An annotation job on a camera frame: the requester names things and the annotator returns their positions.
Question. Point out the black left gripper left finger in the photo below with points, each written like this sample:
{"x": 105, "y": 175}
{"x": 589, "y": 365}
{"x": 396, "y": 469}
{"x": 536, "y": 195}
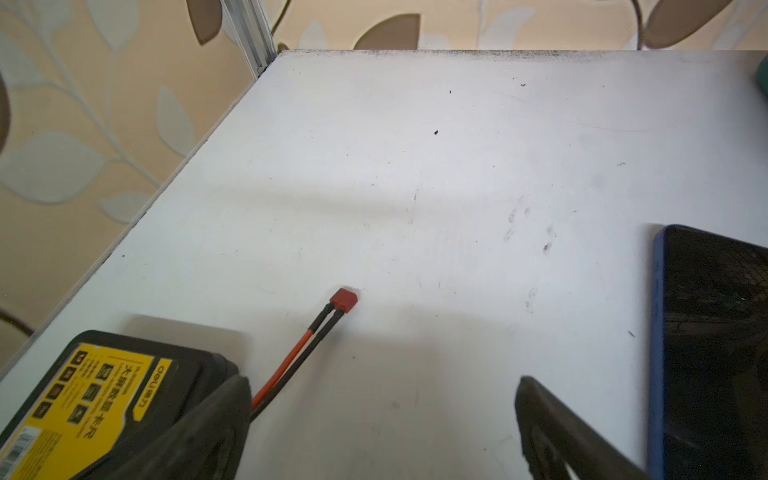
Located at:
{"x": 207, "y": 443}

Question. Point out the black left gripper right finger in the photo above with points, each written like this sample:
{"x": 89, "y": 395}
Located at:
{"x": 558, "y": 444}

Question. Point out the blue-edged black smartphone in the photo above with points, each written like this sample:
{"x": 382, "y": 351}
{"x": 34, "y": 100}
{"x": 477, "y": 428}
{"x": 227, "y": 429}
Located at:
{"x": 708, "y": 357}

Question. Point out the black yellow battery pack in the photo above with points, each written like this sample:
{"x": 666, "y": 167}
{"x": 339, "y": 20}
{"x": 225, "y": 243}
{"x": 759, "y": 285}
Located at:
{"x": 105, "y": 391}

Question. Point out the red black battery lead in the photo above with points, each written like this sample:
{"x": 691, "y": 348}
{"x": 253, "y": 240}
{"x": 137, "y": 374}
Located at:
{"x": 339, "y": 305}

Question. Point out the green plastic tool case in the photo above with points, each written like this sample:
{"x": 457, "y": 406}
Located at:
{"x": 761, "y": 76}

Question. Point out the aluminium frame post left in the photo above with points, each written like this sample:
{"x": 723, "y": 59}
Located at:
{"x": 253, "y": 33}

